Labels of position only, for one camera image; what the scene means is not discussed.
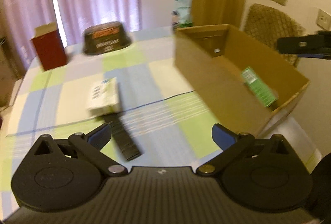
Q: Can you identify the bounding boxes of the black remote control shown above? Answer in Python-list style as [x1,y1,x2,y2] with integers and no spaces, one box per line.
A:
[102,114,142,161]

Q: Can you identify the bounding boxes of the white green Mecobalamin tablet box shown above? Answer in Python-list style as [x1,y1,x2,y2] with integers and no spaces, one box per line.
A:
[87,77,121,117]

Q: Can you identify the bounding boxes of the green white medicine box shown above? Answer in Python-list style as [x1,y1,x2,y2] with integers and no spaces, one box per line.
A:
[241,67,277,108]

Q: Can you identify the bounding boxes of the plaid tablecloth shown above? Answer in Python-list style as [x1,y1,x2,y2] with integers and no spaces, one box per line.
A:
[0,26,259,214]

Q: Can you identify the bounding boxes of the large brown cardboard box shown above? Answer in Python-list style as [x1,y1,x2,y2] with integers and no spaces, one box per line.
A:
[174,24,310,137]

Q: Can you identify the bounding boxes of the black Honglu food container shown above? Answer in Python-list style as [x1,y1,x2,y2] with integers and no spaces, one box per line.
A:
[83,21,132,56]

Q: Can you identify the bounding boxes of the dark red paper box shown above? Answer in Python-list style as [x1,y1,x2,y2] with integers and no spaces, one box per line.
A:
[31,23,68,71]

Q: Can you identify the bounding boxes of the green white standing bag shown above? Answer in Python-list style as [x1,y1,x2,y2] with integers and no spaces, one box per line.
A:
[172,0,193,30]

